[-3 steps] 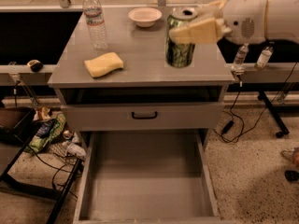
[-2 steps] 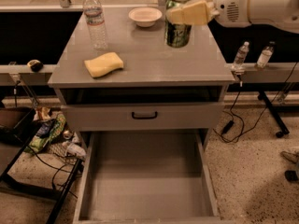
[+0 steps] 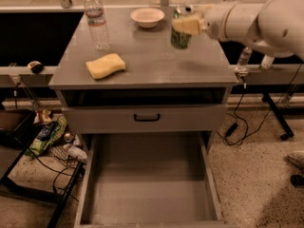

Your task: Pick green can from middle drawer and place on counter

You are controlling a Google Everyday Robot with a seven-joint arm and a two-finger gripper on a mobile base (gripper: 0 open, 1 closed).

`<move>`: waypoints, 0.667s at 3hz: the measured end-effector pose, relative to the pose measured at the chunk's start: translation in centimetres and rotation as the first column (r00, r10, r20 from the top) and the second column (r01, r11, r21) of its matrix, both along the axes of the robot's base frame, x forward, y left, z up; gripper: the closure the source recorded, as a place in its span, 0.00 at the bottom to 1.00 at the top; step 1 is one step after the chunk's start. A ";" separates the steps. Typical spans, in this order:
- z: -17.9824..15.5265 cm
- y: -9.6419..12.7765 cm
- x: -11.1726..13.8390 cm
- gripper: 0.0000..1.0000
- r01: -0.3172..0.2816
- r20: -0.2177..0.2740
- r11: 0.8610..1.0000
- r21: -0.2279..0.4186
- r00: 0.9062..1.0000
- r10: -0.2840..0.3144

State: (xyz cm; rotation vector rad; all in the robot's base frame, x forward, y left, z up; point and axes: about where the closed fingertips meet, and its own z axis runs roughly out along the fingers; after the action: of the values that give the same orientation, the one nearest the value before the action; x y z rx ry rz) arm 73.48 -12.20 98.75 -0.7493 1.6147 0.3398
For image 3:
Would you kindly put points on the grey drawer cabinet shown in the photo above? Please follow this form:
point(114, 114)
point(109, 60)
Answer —
point(155, 74)

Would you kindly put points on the black drawer handle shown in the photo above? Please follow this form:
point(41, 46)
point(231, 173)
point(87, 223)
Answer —
point(146, 118)

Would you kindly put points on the black metal cart frame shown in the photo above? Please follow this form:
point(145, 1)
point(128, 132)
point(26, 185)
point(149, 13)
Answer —
point(44, 180)

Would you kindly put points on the small water bottle on rail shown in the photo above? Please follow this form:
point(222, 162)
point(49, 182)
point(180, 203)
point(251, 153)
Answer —
point(243, 59)

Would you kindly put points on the closed grey top drawer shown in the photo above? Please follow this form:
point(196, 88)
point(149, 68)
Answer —
point(119, 119)

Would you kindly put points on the clear plastic water bottle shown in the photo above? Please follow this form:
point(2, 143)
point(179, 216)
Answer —
point(96, 21)

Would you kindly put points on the black power adapter with cable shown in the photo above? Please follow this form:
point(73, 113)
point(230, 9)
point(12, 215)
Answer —
point(225, 137)

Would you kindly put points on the yellow sponge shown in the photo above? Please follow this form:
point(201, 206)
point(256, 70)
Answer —
point(105, 66)

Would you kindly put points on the green soda can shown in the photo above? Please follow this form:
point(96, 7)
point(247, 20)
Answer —
point(179, 40)

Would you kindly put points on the black and yellow tape measure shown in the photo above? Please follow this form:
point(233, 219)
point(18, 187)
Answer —
point(35, 67)

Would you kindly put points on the open grey middle drawer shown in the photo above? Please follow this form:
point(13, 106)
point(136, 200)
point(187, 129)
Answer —
point(158, 180)

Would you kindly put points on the white ceramic bowl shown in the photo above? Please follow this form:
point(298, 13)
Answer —
point(147, 18)

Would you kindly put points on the crumpled white plastic bag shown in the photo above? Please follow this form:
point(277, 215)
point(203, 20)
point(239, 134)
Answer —
point(75, 152)

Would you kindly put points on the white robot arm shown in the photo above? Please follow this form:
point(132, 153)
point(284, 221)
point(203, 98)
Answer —
point(274, 28)

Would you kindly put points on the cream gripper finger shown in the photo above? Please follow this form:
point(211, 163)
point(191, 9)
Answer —
point(202, 9)
point(192, 24)

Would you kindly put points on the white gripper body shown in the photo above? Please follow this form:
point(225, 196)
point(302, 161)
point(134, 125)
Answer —
point(216, 21)

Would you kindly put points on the green snack bag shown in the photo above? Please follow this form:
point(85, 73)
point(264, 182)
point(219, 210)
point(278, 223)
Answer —
point(50, 134)

